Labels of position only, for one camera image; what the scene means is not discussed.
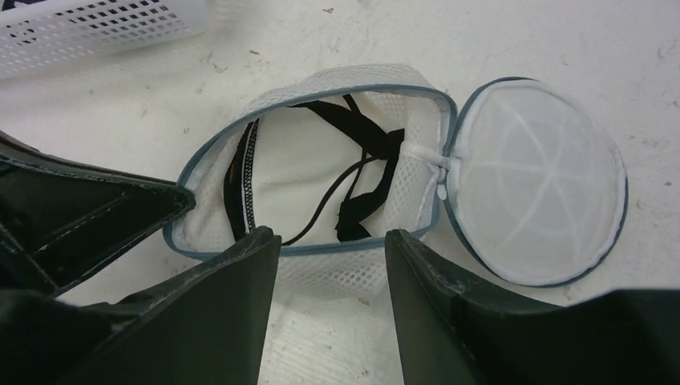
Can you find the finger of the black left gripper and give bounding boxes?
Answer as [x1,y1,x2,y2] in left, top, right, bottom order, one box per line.
[1,133,196,296]

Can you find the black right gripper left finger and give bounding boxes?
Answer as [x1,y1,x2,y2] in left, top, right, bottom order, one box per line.
[1,227,281,384]

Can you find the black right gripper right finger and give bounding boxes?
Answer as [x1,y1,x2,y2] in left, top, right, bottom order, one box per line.
[385,230,679,384]

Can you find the white perforated plastic basket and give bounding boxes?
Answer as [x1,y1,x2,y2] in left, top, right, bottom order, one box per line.
[1,0,210,79]

